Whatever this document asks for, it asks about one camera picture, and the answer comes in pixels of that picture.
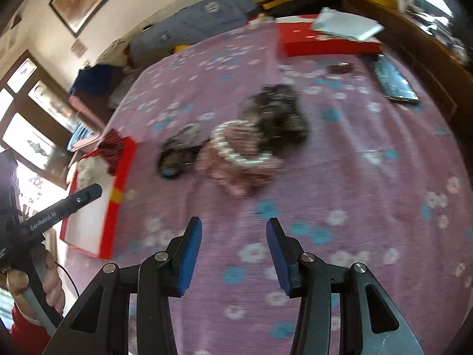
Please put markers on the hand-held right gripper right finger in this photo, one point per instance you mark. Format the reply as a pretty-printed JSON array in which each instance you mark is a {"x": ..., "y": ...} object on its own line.
[{"x": 278, "y": 255}]

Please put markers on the red box lid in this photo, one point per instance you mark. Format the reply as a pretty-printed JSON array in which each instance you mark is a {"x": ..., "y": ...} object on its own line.
[{"x": 325, "y": 46}]

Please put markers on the dark blue cloth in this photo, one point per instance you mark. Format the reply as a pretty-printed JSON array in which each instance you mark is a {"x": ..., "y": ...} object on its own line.
[{"x": 96, "y": 79}]

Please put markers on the pile of light clothes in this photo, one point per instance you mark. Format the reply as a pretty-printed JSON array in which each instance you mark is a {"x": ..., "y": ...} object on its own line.
[{"x": 114, "y": 51}]

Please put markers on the person's left hand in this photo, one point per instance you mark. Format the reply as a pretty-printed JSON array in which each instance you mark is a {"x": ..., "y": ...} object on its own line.
[{"x": 55, "y": 284}]

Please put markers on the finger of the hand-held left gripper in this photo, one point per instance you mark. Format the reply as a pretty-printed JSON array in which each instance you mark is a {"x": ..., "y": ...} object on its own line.
[{"x": 83, "y": 196}]

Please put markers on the small wall plaque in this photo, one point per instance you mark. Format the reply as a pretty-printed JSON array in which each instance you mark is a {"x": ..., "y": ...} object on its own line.
[{"x": 79, "y": 48}]

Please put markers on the black hair scrunchie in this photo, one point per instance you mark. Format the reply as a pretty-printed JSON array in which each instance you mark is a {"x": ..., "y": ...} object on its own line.
[{"x": 279, "y": 112}]

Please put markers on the pink hair scrunchie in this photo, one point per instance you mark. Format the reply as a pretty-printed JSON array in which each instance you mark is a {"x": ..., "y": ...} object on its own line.
[{"x": 240, "y": 179}]

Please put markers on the black smartphone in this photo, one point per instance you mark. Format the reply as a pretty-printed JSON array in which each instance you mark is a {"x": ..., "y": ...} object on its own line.
[{"x": 395, "y": 79}]

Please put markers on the person's left forearm red sleeve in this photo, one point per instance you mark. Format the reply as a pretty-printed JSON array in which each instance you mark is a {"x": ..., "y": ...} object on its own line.
[{"x": 27, "y": 329}]

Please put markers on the white fluffy hair accessory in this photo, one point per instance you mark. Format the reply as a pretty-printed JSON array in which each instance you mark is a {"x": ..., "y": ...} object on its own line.
[{"x": 88, "y": 170}]

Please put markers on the white paper sheet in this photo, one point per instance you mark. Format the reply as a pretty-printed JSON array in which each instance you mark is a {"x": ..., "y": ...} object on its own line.
[{"x": 343, "y": 24}]

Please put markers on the folded blue quilt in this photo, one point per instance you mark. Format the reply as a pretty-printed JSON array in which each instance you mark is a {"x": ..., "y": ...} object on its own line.
[{"x": 199, "y": 18}]

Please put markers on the red box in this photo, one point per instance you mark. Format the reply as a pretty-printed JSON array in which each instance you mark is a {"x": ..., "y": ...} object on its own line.
[{"x": 123, "y": 177}]

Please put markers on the flat yellow box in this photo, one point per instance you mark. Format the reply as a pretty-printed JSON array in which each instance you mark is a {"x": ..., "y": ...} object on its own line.
[{"x": 275, "y": 4}]

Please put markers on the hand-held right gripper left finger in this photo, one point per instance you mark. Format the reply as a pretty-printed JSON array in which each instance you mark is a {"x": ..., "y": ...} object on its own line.
[{"x": 190, "y": 251}]

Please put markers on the dark grey hair scrunchie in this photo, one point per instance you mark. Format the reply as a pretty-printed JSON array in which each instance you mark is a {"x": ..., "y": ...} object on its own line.
[{"x": 175, "y": 159}]

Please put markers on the wooden cabinet with glass doors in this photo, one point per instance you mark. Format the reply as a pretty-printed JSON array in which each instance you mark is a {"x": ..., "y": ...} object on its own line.
[{"x": 44, "y": 118}]

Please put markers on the wooden desk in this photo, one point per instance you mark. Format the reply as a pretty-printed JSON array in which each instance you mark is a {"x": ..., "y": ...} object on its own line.
[{"x": 417, "y": 44}]

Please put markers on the pink floral bedsheet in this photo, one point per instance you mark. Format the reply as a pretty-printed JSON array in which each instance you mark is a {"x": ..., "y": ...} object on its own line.
[{"x": 332, "y": 177}]

